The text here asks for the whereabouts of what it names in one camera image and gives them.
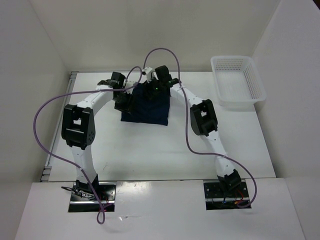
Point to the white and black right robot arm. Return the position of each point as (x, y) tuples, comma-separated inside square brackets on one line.
[(202, 118)]

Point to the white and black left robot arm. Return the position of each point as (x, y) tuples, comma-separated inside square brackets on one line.
[(79, 130)]

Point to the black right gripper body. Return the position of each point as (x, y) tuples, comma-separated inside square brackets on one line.
[(154, 86)]

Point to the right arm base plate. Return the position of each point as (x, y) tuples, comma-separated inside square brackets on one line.
[(216, 199)]

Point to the navy blue shorts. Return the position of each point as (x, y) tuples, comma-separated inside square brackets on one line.
[(148, 111)]

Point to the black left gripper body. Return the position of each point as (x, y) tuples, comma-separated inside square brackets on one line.
[(122, 102)]

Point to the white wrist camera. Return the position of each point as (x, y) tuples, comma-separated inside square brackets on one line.
[(128, 85), (149, 74)]

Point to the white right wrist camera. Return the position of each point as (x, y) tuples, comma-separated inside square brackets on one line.
[(149, 74)]

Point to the white perforated plastic basket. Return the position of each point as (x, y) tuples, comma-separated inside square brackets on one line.
[(237, 80)]

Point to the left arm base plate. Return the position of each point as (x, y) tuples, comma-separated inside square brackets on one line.
[(85, 202)]

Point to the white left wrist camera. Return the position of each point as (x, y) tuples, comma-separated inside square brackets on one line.
[(128, 85)]

